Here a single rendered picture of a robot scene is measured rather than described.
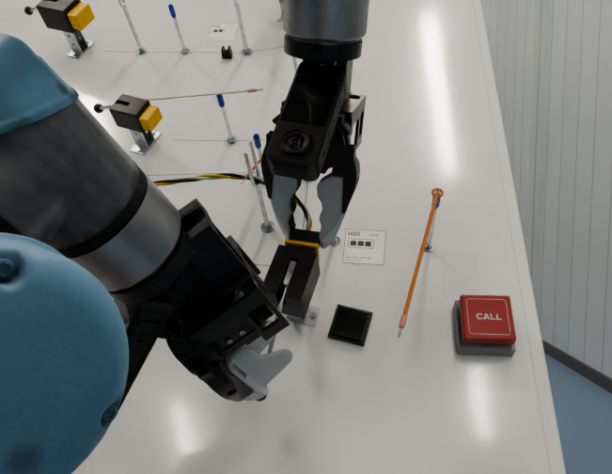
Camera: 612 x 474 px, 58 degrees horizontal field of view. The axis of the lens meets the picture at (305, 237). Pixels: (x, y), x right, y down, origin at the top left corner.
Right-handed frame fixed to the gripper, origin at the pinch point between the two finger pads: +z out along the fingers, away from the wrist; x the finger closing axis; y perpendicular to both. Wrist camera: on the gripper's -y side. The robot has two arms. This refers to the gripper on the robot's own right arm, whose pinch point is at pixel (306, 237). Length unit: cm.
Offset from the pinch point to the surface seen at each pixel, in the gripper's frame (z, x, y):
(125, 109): -5.7, 29.4, 12.4
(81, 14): -14, 47, 28
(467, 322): 4.8, -18.0, -1.8
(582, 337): 207, -114, 274
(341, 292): 7.1, -4.2, 1.4
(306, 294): 2.3, -2.3, -6.7
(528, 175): 141, -65, 371
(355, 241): 4.1, -4.0, 7.8
